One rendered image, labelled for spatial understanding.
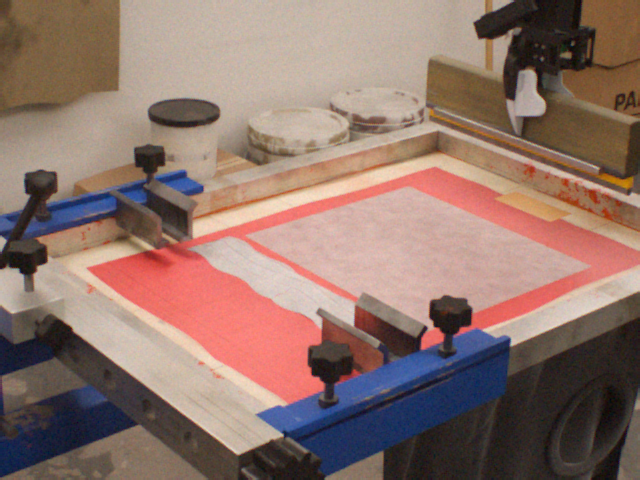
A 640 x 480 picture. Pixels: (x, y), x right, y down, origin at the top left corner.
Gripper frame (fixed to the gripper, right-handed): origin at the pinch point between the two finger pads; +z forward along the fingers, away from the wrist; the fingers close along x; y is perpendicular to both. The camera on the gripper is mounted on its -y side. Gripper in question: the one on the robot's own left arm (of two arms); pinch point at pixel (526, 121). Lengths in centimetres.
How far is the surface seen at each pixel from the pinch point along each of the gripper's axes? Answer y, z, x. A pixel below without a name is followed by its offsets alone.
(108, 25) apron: -194, 36, 51
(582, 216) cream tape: 5.4, 14.0, 7.6
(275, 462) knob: 37, 5, -72
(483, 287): 12.7, 14.1, -20.1
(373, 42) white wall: -201, 58, 157
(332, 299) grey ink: 5.0, 13.5, -37.8
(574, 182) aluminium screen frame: 1.7, 10.6, 9.8
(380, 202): -15.0, 13.9, -12.0
